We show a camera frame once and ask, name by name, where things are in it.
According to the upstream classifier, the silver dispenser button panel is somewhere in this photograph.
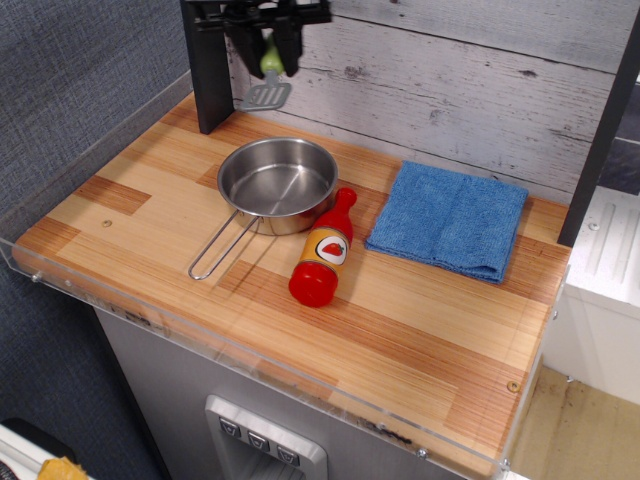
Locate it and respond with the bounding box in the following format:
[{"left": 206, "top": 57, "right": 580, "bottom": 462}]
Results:
[{"left": 205, "top": 394, "right": 329, "bottom": 480}]

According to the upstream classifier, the blue folded cloth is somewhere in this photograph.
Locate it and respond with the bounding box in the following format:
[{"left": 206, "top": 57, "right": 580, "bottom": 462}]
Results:
[{"left": 365, "top": 161, "right": 528, "bottom": 284}]

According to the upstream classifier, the black right frame post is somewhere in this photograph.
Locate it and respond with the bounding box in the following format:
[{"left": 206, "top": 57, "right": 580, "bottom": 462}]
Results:
[{"left": 557, "top": 13, "right": 639, "bottom": 247}]

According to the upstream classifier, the white toy sink unit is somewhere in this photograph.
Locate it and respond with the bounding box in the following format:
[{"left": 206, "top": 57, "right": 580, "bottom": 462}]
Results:
[{"left": 543, "top": 187, "right": 639, "bottom": 404}]

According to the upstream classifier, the black frame post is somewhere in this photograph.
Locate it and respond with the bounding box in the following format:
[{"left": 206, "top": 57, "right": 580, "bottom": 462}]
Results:
[
  {"left": 180, "top": 1, "right": 235, "bottom": 134},
  {"left": 557, "top": 13, "right": 639, "bottom": 247}
]

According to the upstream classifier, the stainless steel pan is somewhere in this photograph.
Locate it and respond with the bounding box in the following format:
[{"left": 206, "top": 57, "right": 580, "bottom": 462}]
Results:
[{"left": 188, "top": 137, "right": 339, "bottom": 281}]

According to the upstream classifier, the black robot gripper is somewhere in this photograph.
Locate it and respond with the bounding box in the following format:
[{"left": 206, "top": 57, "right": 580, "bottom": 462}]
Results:
[{"left": 192, "top": 1, "right": 332, "bottom": 79}]

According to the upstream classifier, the clear acrylic table guard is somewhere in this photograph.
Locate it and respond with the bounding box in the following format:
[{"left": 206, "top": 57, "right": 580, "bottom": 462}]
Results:
[{"left": 1, "top": 75, "right": 569, "bottom": 479}]

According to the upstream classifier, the grey toy fridge cabinet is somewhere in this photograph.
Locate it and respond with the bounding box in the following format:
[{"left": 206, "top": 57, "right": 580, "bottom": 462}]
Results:
[{"left": 97, "top": 310, "right": 456, "bottom": 479}]

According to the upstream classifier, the black left frame post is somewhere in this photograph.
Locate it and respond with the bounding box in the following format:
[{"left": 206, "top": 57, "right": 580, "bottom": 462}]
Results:
[{"left": 180, "top": 1, "right": 235, "bottom": 134}]

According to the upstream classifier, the green handled grey spatula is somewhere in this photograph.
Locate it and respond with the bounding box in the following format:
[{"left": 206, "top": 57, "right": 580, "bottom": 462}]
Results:
[{"left": 240, "top": 34, "right": 292, "bottom": 112}]

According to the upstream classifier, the yellow object bottom left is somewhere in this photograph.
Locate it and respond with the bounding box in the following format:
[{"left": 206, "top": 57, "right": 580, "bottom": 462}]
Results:
[{"left": 37, "top": 457, "right": 88, "bottom": 480}]

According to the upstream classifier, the red toy ketchup bottle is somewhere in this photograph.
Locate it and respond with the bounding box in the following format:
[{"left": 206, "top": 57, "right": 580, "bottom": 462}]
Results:
[{"left": 288, "top": 187, "right": 357, "bottom": 308}]

